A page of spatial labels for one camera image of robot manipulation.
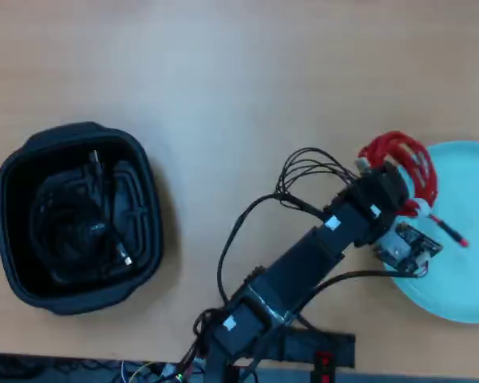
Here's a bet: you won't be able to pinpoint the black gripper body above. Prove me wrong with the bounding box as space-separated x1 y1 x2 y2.
354 161 410 219

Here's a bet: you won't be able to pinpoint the black braided charging cable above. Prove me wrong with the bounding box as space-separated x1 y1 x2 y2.
30 149 136 281

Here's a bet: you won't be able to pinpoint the black square plastic bowl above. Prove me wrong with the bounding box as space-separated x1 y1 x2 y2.
0 121 164 316

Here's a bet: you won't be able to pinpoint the dark tangled cables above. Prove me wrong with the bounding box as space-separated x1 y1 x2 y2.
0 351 119 383

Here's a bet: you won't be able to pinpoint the light blue round plate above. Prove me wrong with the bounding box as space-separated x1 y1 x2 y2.
390 140 479 324

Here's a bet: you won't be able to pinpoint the black camera cable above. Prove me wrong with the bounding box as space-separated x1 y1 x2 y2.
295 269 403 320

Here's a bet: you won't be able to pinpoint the thin black servo wires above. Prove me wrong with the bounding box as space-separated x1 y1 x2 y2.
191 147 362 376

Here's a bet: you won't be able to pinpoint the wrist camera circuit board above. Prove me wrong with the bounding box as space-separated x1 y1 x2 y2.
373 222 444 277

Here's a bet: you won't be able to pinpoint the black table clamp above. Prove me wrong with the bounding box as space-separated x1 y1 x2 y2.
204 342 236 383

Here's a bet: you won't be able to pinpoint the red braided charging cable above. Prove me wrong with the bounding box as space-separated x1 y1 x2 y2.
357 130 470 249

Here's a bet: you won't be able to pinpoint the black base mounting strip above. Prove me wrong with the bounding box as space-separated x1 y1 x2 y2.
259 326 357 369

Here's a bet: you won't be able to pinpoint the red clamp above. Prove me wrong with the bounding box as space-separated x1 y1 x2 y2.
310 350 337 383

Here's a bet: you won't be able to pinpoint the controller board with coloured wires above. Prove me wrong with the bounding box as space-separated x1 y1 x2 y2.
117 357 204 383

